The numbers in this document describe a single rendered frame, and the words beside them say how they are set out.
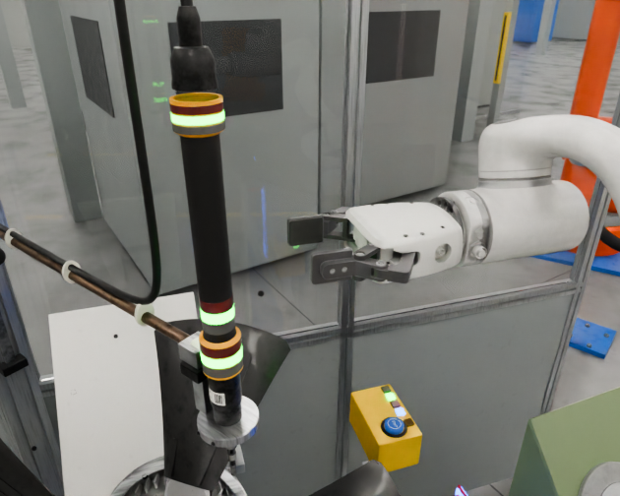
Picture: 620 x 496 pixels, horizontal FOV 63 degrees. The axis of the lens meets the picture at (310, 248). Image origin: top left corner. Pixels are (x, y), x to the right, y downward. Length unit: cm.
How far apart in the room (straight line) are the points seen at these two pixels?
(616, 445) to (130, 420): 92
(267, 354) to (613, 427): 74
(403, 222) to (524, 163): 14
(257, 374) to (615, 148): 51
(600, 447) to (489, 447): 110
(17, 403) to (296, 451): 88
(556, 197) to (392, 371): 118
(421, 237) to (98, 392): 69
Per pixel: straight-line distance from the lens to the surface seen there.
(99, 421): 102
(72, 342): 103
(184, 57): 42
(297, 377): 158
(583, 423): 116
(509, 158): 58
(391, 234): 50
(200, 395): 60
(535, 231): 59
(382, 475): 91
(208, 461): 76
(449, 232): 52
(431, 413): 194
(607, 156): 54
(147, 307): 64
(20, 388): 132
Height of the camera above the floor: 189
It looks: 27 degrees down
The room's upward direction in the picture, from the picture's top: straight up
